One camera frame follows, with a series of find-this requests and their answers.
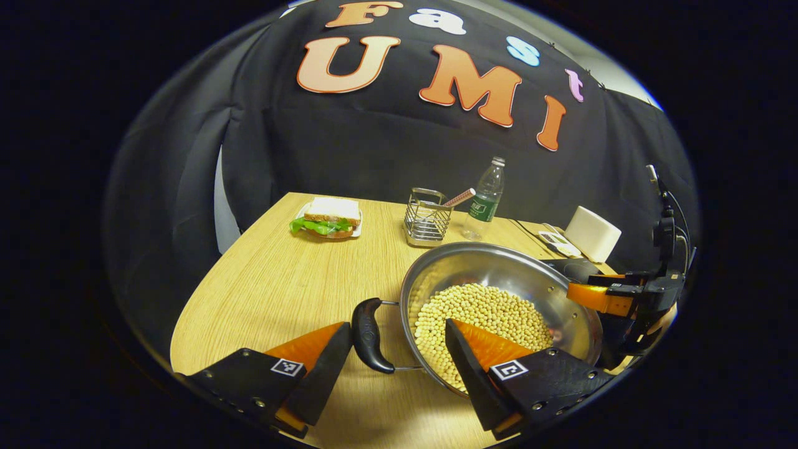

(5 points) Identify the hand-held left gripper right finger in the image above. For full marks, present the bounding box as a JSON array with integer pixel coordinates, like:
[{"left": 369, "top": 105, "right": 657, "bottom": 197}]
[{"left": 445, "top": 318, "right": 615, "bottom": 441}]

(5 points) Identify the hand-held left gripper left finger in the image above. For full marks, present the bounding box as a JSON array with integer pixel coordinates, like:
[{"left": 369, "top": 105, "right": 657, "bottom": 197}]
[{"left": 176, "top": 322, "right": 353, "bottom": 439}]

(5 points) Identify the steel pot with black handles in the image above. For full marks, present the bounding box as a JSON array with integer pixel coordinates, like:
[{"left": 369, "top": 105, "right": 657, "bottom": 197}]
[{"left": 351, "top": 242, "right": 604, "bottom": 398}]

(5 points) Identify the white toaster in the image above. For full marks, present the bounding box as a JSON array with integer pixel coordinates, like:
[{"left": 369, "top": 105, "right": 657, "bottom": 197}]
[{"left": 564, "top": 206, "right": 622, "bottom": 263}]

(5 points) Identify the pile of soybeans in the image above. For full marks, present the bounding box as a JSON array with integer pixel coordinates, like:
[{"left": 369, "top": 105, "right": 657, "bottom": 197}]
[{"left": 413, "top": 282, "right": 554, "bottom": 393}]

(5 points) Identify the clear plastic water bottle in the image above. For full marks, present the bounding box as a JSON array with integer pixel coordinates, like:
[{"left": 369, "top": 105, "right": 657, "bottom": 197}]
[{"left": 461, "top": 156, "right": 506, "bottom": 241}]

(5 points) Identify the sandwich with lettuce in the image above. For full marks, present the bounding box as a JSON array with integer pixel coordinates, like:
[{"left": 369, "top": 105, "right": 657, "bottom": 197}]
[{"left": 289, "top": 197, "right": 362, "bottom": 239}]

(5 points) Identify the thin black cable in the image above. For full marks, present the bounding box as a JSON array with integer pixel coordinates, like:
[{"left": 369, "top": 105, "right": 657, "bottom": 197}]
[{"left": 508, "top": 218, "right": 549, "bottom": 247}]

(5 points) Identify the metal wire utensil holder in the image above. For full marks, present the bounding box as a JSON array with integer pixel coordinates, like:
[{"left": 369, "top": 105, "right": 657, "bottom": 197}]
[{"left": 403, "top": 187, "right": 454, "bottom": 248}]

